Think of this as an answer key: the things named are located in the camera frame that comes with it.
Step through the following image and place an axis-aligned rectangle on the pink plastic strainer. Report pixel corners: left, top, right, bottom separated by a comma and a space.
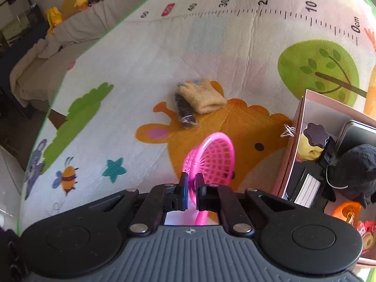
183, 133, 235, 226

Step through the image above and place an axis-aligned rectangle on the yellow pudding toy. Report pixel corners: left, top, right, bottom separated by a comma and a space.
297, 123, 330, 161

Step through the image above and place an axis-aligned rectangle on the black plush toy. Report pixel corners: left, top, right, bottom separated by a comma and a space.
326, 144, 375, 209

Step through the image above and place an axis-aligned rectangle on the dark wrapped snack pack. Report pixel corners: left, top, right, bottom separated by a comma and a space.
175, 93, 197, 129

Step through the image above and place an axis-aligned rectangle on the beige knitted sock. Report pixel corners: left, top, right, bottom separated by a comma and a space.
178, 78, 227, 114

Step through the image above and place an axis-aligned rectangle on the pink cardboard box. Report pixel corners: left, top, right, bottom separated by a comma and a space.
272, 90, 375, 267

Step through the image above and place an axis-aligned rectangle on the colourful play mat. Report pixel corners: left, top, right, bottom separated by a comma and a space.
19, 0, 375, 231

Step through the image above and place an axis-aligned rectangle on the grey sofa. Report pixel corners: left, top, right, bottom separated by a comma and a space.
1, 0, 146, 111

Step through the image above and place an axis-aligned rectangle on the yellow plush toy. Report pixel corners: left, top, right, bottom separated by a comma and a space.
45, 6, 63, 34

